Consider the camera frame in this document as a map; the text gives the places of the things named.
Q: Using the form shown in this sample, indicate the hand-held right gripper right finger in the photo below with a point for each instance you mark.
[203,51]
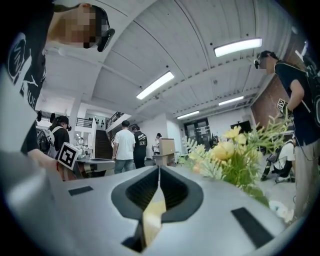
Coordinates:
[225,212]

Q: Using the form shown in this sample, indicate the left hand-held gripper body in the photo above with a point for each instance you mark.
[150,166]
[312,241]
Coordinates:
[67,155]

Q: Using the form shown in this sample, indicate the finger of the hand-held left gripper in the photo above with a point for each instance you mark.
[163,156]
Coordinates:
[105,166]

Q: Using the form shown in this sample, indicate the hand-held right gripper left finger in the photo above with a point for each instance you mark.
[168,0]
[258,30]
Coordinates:
[87,212]

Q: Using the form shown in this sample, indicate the person's left forearm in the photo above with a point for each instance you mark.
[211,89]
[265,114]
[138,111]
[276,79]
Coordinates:
[42,157]

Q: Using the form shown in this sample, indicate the dark staircase with railing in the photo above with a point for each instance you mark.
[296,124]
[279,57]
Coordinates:
[102,145]

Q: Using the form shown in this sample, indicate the white frosted vase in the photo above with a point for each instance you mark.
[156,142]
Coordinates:
[281,211]

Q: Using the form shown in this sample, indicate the yellow artificial flower bouquet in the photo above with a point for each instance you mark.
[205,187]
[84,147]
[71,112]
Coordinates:
[225,150]

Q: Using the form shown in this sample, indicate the round wooden table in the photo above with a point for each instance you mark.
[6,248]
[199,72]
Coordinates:
[153,215]

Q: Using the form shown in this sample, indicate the black framed glass door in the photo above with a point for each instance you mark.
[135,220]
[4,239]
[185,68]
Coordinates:
[197,132]

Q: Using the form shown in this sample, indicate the long ceiling light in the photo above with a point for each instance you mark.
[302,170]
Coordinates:
[188,115]
[155,85]
[237,47]
[231,101]

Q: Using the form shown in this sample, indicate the person's black printed t-shirt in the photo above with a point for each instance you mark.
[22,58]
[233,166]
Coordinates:
[35,30]

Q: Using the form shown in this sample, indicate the person's head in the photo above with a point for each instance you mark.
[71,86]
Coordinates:
[75,25]

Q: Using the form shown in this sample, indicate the black wall screen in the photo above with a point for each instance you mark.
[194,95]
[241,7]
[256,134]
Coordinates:
[241,127]

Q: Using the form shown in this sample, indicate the black head-mounted camera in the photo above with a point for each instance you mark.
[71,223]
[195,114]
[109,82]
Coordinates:
[106,37]

